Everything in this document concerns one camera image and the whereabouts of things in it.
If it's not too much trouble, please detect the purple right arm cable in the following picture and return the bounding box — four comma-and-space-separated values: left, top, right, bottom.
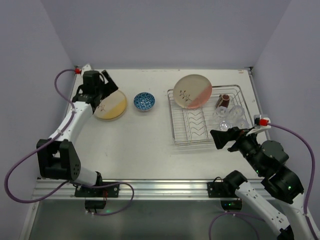
208, 119, 320, 240

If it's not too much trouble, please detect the dark red cup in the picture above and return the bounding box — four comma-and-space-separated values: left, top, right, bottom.
215, 94, 230, 108

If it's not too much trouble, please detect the metal wire dish rack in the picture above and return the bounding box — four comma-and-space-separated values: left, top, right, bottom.
167, 84, 253, 146

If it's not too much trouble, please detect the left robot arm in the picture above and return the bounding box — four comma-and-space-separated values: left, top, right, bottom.
36, 70, 119, 187

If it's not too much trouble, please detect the clear glass front right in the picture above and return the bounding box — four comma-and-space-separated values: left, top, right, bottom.
234, 118, 250, 129

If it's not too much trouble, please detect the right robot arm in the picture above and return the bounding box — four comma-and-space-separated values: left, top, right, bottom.
210, 123, 320, 240

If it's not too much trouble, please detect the clear glass back left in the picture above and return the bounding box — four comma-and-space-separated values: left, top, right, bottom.
212, 106, 229, 124

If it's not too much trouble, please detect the clear glass back right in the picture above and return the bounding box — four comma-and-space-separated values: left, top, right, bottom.
227, 105, 245, 122

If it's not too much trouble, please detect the blue patterned bowl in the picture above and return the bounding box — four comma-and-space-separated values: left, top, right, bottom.
133, 92, 156, 112

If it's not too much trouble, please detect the clear glass front left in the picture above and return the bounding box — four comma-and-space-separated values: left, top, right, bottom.
217, 119, 234, 132

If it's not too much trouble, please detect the aluminium mounting rail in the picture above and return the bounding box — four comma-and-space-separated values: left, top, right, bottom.
31, 178, 297, 201

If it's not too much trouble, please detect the cream plate back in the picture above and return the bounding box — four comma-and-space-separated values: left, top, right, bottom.
173, 74, 213, 110

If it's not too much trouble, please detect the clear glass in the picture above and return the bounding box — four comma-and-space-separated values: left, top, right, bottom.
212, 106, 229, 124
227, 105, 245, 122
217, 119, 234, 132
234, 118, 250, 129

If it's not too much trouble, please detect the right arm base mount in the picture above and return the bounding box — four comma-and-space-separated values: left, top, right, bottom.
206, 170, 248, 212

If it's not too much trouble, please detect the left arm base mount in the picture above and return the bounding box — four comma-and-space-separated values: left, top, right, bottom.
74, 182, 120, 211

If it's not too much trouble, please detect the cream plate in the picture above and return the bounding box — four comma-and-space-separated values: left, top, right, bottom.
93, 90, 128, 121
173, 74, 213, 110

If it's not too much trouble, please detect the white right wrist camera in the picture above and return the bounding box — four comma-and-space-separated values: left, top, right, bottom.
246, 114, 271, 136

